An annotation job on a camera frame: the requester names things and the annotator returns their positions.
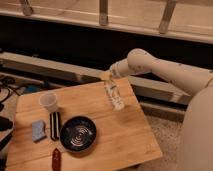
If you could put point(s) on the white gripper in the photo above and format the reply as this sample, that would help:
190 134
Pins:
117 70

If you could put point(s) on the small white plastic bottle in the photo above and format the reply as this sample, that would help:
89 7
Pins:
114 95

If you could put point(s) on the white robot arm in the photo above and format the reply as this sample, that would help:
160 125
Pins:
195 152

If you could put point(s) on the translucent plastic cup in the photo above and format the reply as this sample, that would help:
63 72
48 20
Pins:
49 101

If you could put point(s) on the black round bowl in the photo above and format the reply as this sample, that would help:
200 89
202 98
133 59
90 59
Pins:
78 134

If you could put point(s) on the black white striped object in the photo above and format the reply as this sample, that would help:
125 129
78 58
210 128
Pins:
55 125

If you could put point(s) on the wooden board table top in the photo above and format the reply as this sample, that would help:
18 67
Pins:
97 137

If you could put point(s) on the blue sponge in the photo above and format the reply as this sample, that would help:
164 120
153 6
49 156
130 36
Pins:
38 130

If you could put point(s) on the red brown oblong object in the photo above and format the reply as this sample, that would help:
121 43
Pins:
56 160

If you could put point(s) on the black object at left edge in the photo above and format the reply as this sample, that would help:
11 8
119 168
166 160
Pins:
5 124

